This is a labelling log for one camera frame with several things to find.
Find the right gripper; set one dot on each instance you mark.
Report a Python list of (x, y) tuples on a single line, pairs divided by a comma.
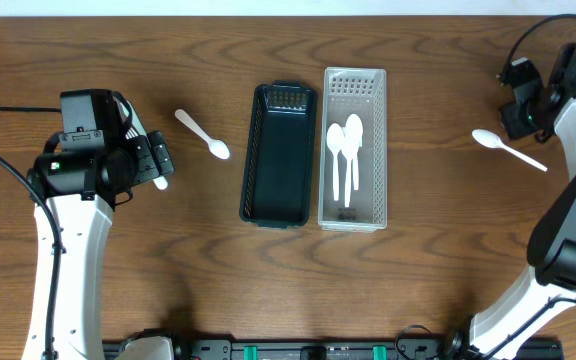
[(511, 117)]

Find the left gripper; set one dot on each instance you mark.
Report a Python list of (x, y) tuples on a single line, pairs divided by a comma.
[(153, 156)]

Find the white spoon crossing sideways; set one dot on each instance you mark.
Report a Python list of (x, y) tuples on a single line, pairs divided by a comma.
[(354, 131)]

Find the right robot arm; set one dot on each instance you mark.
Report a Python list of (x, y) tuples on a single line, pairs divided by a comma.
[(547, 286)]

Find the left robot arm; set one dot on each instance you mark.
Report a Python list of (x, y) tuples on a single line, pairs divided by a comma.
[(78, 177)]

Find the white plastic fork middle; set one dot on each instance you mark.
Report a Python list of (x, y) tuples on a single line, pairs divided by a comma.
[(161, 182)]

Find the white plastic fork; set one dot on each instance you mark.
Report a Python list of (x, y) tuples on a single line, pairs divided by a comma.
[(161, 182), (137, 128)]

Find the white plastic fork upper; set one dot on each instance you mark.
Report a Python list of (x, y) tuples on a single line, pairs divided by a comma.
[(137, 128)]

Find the white plastic spoon left side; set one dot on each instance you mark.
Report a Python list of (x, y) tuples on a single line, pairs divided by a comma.
[(216, 147)]

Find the black plastic basket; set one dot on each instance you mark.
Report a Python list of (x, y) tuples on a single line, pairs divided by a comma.
[(277, 177)]

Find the clear plastic basket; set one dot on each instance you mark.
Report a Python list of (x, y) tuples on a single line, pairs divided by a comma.
[(360, 91)]

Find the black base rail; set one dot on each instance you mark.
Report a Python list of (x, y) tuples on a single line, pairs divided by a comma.
[(405, 348)]

